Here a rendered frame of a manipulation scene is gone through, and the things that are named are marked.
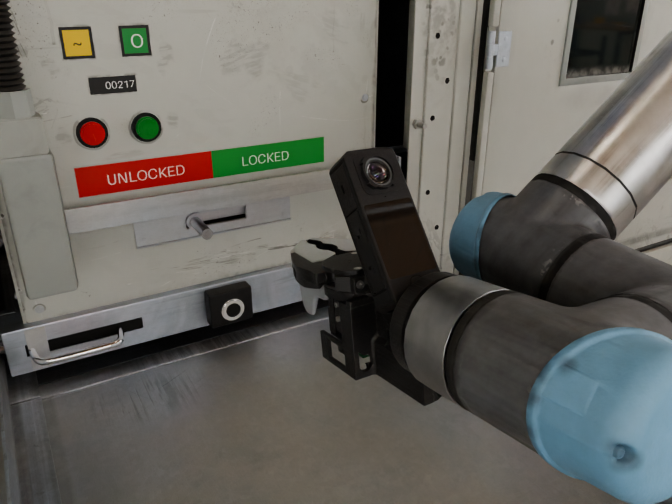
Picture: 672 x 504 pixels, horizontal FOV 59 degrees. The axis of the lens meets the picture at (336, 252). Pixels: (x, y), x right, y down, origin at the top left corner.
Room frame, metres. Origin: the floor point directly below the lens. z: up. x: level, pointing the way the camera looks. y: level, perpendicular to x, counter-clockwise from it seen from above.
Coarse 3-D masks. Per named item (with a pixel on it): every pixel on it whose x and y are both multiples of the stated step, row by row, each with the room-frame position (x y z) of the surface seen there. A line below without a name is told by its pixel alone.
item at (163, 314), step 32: (192, 288) 0.70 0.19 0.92; (256, 288) 0.75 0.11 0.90; (288, 288) 0.77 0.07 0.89; (0, 320) 0.62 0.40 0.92; (64, 320) 0.62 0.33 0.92; (96, 320) 0.64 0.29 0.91; (128, 320) 0.66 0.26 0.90; (160, 320) 0.68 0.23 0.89; (192, 320) 0.70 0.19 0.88; (64, 352) 0.62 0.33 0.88; (96, 352) 0.64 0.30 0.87
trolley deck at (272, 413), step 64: (128, 384) 0.60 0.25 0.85; (192, 384) 0.60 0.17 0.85; (256, 384) 0.60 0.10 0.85; (320, 384) 0.60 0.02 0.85; (384, 384) 0.60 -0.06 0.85; (0, 448) 0.49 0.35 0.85; (64, 448) 0.49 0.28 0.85; (128, 448) 0.49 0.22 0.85; (192, 448) 0.49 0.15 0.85; (256, 448) 0.49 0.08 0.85; (320, 448) 0.49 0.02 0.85; (384, 448) 0.49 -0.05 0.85; (448, 448) 0.49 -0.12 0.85; (512, 448) 0.49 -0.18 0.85
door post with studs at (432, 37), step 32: (416, 0) 0.84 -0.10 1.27; (448, 0) 0.86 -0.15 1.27; (416, 32) 0.84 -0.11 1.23; (448, 32) 0.86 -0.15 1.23; (416, 64) 0.84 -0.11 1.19; (448, 64) 0.86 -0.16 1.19; (416, 96) 0.84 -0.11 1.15; (448, 96) 0.86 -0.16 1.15; (416, 128) 0.84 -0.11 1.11; (448, 128) 0.87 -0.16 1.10; (416, 160) 0.84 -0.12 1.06; (416, 192) 0.85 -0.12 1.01
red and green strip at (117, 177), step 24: (264, 144) 0.77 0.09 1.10; (288, 144) 0.79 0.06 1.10; (312, 144) 0.80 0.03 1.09; (96, 168) 0.67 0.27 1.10; (120, 168) 0.68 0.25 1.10; (144, 168) 0.69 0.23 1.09; (168, 168) 0.71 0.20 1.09; (192, 168) 0.72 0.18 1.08; (216, 168) 0.74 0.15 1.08; (240, 168) 0.75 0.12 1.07; (264, 168) 0.77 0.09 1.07; (96, 192) 0.66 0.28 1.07
